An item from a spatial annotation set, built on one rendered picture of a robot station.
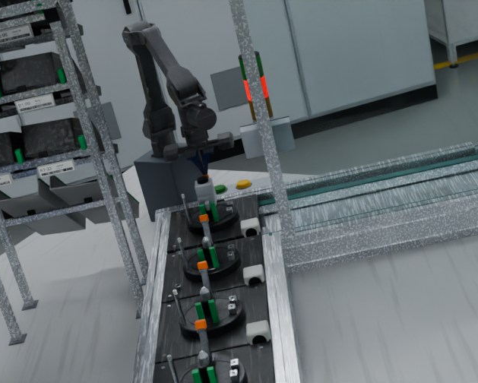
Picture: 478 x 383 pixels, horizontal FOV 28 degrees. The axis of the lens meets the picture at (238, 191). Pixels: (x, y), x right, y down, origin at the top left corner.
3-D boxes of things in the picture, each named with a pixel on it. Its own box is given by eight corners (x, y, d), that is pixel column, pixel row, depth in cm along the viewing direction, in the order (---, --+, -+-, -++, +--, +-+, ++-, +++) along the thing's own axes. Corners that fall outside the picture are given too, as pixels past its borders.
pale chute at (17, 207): (41, 235, 261) (42, 220, 263) (86, 229, 258) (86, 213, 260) (-10, 202, 236) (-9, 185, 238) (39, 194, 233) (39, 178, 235)
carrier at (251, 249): (168, 261, 238) (155, 216, 233) (262, 241, 236) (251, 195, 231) (163, 310, 216) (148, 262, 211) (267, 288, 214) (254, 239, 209)
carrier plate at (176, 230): (172, 218, 261) (170, 211, 260) (257, 200, 260) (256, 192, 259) (168, 258, 239) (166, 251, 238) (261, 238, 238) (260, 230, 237)
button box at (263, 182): (212, 207, 274) (207, 188, 272) (283, 192, 273) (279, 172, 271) (212, 217, 268) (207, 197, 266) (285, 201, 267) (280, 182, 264)
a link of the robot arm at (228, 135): (226, 118, 247) (226, 110, 253) (156, 134, 248) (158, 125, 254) (233, 147, 250) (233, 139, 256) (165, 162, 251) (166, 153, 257)
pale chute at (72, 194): (94, 224, 260) (94, 209, 262) (139, 217, 257) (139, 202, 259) (49, 189, 235) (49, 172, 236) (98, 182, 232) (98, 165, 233)
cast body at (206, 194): (200, 199, 250) (194, 175, 247) (216, 195, 249) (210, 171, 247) (200, 212, 242) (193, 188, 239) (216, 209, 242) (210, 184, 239)
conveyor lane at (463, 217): (180, 247, 265) (171, 215, 261) (480, 183, 259) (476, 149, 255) (176, 298, 238) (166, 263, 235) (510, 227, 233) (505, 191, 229)
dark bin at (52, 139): (72, 160, 251) (68, 132, 251) (118, 153, 248) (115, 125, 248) (24, 157, 224) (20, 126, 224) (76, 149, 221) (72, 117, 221)
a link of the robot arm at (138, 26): (119, 25, 260) (128, 30, 255) (143, 17, 263) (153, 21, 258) (146, 131, 275) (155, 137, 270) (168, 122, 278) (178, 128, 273)
